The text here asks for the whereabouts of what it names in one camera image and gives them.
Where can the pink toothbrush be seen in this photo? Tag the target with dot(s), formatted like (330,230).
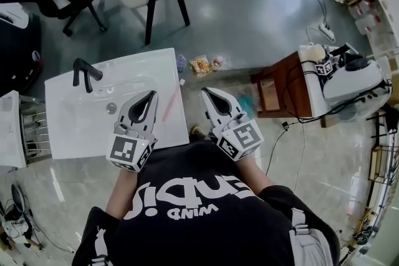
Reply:
(171,102)

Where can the person's left forearm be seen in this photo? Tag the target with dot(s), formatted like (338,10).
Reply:
(121,193)

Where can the white low table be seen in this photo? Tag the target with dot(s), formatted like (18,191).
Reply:
(313,93)

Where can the white power strip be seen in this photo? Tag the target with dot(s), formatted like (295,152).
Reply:
(327,32)

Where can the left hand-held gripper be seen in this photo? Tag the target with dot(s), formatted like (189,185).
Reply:
(124,149)

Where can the spare black white gripper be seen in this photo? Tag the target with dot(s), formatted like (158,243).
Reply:
(325,67)

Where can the metal sink drain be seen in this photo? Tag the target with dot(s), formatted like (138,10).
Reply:
(111,108)

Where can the cream cup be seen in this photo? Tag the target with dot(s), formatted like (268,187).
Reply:
(315,51)

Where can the person's right forearm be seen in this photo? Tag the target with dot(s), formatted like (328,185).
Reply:
(252,174)

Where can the white rounded machine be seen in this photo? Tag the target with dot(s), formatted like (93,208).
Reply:
(355,78)

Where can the person's brown shoe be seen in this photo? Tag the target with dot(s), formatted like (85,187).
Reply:
(196,130)

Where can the small pink jar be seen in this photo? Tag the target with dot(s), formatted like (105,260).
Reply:
(218,63)

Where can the white shelf unit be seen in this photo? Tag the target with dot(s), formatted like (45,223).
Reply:
(374,15)

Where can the clear snack bag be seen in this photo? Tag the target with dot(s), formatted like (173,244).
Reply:
(200,65)

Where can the clear plastic bottle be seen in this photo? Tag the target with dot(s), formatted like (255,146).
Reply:
(181,63)

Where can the white desk corner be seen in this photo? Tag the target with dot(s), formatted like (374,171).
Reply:
(14,15)

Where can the person's black printed shirt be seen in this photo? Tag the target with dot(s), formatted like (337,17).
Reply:
(193,171)

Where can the brown wooden stool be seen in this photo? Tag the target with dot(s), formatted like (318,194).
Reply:
(290,87)

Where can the white side cabinet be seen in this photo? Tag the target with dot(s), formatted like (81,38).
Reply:
(9,131)

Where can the white sink counter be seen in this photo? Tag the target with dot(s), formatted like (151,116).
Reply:
(81,131)

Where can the black faucet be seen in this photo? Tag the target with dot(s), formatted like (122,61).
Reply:
(81,71)

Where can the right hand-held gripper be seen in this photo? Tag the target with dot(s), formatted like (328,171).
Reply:
(243,137)

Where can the black bag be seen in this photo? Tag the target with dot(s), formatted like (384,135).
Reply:
(17,56)

